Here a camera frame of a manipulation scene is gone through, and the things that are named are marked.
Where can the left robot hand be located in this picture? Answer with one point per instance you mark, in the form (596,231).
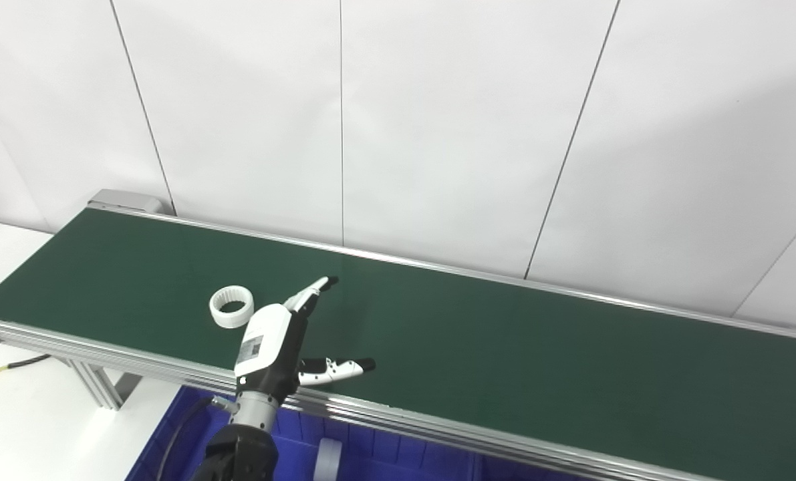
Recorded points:
(264,347)

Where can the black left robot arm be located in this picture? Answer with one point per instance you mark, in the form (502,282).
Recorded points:
(240,454)

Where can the green conveyor belt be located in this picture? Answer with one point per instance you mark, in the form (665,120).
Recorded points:
(504,354)
(384,417)

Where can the blue bin with white parts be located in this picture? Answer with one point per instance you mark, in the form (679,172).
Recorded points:
(384,464)

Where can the aluminium conveyor leg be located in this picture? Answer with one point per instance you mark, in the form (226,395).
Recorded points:
(100,384)

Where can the grey conveyor end housing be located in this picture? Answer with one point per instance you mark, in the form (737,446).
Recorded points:
(127,200)

